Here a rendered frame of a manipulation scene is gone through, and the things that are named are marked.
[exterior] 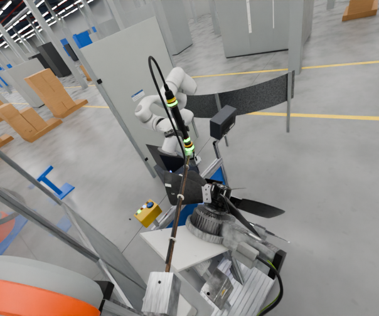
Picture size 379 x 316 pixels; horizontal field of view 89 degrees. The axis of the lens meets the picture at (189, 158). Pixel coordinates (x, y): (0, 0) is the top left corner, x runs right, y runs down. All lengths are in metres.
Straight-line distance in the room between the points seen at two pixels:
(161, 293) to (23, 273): 0.40
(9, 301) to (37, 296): 0.02
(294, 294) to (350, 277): 0.47
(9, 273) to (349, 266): 2.27
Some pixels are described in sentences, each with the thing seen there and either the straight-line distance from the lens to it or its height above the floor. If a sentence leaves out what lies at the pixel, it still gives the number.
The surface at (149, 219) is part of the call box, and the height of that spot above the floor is 1.02.
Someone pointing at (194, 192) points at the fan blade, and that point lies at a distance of 1.04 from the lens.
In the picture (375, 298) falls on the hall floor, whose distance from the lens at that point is 2.30.
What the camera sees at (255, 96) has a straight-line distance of 2.94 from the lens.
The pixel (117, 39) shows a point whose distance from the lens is 2.77.
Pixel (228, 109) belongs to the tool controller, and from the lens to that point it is 1.80.
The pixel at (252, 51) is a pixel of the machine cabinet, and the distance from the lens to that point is 7.34.
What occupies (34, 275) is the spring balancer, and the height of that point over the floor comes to 1.94.
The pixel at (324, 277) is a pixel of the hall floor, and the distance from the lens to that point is 2.25.
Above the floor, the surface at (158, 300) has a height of 1.55.
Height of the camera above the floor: 2.10
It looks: 39 degrees down
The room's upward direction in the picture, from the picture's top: 22 degrees counter-clockwise
